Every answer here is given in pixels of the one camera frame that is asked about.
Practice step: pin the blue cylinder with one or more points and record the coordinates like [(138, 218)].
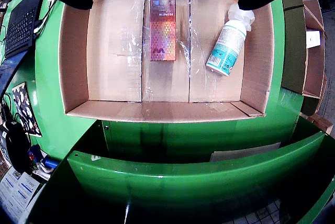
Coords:
[(51, 161)]

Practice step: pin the white printed paper sheets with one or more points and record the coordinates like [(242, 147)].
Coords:
[(15, 195)]

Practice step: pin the tall white carton grey text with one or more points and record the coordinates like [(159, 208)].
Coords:
[(313, 39)]

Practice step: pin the green metal shelf unit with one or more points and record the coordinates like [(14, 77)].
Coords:
[(183, 182)]

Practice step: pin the white bottle teal label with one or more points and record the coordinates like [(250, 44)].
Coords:
[(227, 46)]

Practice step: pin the grey sheet inside shelf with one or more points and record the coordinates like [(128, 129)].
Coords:
[(243, 152)]

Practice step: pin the black white patterned picture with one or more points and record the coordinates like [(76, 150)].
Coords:
[(26, 109)]

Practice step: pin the black bag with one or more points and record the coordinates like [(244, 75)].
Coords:
[(18, 148)]

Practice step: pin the red holographic product box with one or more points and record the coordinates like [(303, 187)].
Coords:
[(162, 30)]

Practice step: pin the large shallow cardboard tray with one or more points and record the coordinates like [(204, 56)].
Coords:
[(110, 64)]

